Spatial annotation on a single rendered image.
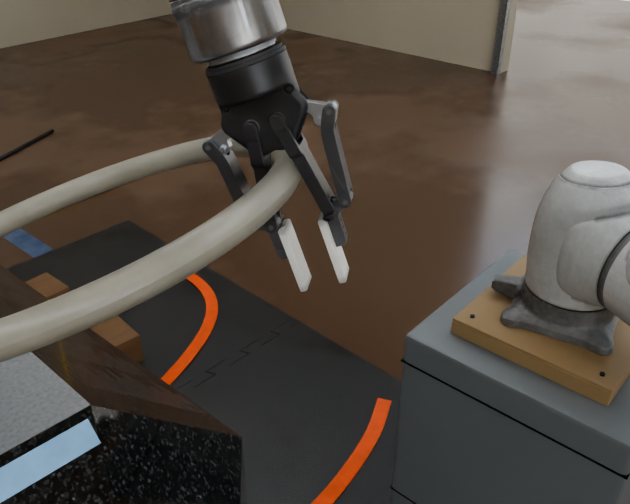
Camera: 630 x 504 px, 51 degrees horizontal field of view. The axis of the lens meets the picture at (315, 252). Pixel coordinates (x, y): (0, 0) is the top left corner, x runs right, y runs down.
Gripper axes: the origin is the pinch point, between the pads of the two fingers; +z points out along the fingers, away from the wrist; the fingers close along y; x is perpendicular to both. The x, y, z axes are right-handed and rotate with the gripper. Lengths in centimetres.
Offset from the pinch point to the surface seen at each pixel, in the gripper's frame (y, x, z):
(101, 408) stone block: 40.2, -9.8, 19.8
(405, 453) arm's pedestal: 9, -42, 63
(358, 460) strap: 36, -87, 103
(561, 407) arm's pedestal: -20, -26, 46
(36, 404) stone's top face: 48, -8, 16
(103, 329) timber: 116, -120, 60
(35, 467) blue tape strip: 45.1, 0.5, 20.1
